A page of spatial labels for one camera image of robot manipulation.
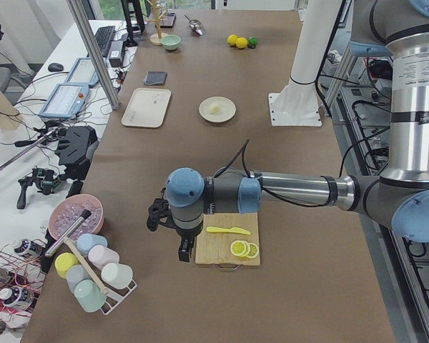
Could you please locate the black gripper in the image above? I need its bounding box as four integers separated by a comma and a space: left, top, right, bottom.
147, 188, 203, 262

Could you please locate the cream rabbit tray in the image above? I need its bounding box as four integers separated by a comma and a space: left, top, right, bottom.
121, 88, 172, 129

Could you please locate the wooden cutting board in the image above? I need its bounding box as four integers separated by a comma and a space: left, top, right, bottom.
194, 213, 262, 267

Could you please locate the metal tube tool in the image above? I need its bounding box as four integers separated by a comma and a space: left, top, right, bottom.
44, 209, 92, 258

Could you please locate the pink cup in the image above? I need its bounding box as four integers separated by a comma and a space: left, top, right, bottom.
88, 244, 119, 269

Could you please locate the white cup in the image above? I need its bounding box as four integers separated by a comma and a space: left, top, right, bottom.
101, 263, 133, 289

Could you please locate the blue cup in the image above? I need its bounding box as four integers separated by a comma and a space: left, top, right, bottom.
77, 234, 108, 257

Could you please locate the yellow plastic knife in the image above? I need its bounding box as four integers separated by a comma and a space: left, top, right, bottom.
206, 226, 251, 236

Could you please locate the lemon slice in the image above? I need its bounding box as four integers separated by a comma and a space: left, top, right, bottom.
246, 242, 260, 259
230, 240, 249, 257

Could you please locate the pink bowl of crystals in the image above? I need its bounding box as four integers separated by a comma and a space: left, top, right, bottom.
49, 194, 104, 241

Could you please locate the white cup rack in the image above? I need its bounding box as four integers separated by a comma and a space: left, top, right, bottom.
64, 238, 138, 316

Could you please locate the grey cup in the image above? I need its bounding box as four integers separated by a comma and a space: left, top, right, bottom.
66, 264, 91, 294

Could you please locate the yellow cup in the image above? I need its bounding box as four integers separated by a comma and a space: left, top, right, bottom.
55, 252, 79, 279

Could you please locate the mint green cup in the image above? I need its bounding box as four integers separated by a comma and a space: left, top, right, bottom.
74, 279, 107, 313

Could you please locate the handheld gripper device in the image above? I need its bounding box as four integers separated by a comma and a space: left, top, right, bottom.
16, 167, 67, 209

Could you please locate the cream round plate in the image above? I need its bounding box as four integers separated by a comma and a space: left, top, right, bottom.
199, 96, 237, 124

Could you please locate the grey folded cloth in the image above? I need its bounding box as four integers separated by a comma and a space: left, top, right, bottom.
143, 71, 167, 86

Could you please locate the teach pendant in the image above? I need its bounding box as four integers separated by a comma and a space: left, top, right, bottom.
39, 82, 89, 119
66, 57, 99, 88

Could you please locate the mint green bowl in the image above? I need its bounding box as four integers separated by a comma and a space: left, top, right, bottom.
161, 34, 182, 51

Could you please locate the wooden mug tree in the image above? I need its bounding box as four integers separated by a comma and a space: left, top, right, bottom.
147, 0, 168, 46

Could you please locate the black computer mouse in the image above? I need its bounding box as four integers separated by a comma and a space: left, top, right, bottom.
47, 62, 64, 72

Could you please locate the black keyboard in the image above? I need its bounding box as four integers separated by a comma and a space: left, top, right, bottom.
94, 26, 115, 57

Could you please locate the yellow lemon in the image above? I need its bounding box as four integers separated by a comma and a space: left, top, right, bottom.
227, 34, 239, 46
235, 37, 249, 49

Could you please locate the metal scoop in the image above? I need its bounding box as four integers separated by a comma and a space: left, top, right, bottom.
184, 14, 205, 36

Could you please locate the green lime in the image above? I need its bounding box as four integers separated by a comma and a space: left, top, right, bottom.
248, 36, 258, 49

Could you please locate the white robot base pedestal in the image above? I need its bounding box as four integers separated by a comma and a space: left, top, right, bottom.
269, 0, 344, 126

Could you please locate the aluminium frame post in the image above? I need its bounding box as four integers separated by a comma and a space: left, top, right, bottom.
66, 0, 119, 110

